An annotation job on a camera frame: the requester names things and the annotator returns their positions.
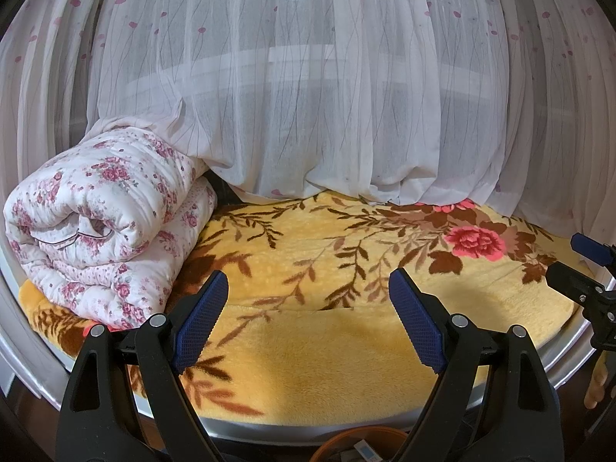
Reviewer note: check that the person's right hand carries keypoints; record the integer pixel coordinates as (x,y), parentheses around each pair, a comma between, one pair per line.
(594,385)

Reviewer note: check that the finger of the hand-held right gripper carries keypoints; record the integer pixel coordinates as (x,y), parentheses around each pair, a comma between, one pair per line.
(570,279)
(592,250)

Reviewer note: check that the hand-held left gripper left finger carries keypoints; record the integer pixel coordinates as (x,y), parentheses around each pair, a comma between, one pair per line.
(202,322)

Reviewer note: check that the white bed frame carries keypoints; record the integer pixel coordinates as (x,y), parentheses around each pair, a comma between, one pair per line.
(19,341)

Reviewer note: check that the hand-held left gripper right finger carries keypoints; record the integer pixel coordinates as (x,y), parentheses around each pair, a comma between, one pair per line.
(416,322)

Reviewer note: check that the yellow floral blanket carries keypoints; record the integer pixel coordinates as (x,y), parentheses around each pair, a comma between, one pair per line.
(313,346)

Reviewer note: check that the orange plastic bin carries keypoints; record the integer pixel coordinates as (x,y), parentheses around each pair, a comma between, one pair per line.
(332,445)

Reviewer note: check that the sheer white flowered curtain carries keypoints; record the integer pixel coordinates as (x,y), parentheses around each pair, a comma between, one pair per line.
(308,106)

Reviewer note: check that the rolled pink floral quilt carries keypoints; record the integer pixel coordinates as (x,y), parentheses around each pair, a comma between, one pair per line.
(106,231)

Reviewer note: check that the blue and white carton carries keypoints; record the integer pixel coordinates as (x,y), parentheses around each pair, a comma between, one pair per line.
(368,452)

